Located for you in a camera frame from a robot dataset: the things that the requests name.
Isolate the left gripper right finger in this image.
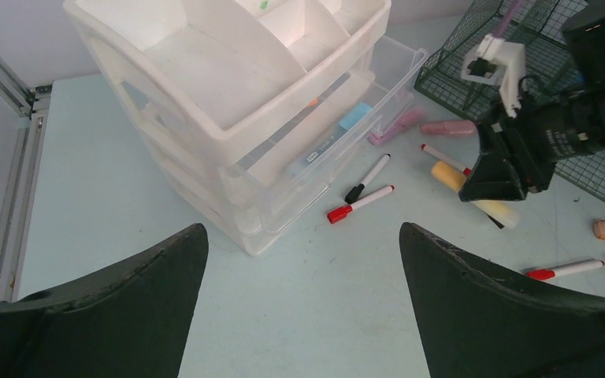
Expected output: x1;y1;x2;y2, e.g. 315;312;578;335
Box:
399;223;605;377

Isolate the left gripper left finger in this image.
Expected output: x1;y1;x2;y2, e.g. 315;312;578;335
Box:
0;224;209;377

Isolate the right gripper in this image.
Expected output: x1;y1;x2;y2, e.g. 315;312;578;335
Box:
458;102;555;202

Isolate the yellow highlighter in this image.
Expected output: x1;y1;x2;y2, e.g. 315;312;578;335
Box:
431;161;521;229

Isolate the light blue highlighter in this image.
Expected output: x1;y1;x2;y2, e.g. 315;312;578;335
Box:
286;102;373;176

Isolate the white plastic drawer organizer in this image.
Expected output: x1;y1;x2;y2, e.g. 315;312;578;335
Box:
64;1;429;255

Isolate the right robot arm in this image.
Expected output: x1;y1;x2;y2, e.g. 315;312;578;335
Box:
458;1;605;202

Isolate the black cap marker lower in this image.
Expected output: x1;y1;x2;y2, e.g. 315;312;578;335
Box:
488;216;505;229

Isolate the black cap marker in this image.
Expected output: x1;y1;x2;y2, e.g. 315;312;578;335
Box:
344;154;391;204
488;216;505;229

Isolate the red cap marker right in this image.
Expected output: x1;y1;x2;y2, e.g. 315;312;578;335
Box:
421;143;471;176

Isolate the red cap marker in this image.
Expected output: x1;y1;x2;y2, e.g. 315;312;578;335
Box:
326;185;395;224
525;259;605;281
421;143;471;176

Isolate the pink highlighter right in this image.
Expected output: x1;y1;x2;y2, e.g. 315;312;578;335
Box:
420;120;477;137

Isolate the pink highlighter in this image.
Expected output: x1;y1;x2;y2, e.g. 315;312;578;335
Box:
368;107;425;146
420;120;477;137

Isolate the red cap marker bottom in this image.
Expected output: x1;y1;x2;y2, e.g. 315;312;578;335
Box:
525;259;605;281

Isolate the pink highlighter left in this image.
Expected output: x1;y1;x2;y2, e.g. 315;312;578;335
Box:
368;107;425;146

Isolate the black cap marker upper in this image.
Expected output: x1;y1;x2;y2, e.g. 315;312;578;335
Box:
344;154;391;204

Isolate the red cap marker left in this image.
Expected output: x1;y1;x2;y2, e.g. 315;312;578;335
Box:
326;185;395;224

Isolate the green wire mesh organizer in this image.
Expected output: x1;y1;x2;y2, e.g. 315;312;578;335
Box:
414;1;605;202

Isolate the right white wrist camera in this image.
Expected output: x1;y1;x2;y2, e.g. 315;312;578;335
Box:
460;34;526;118

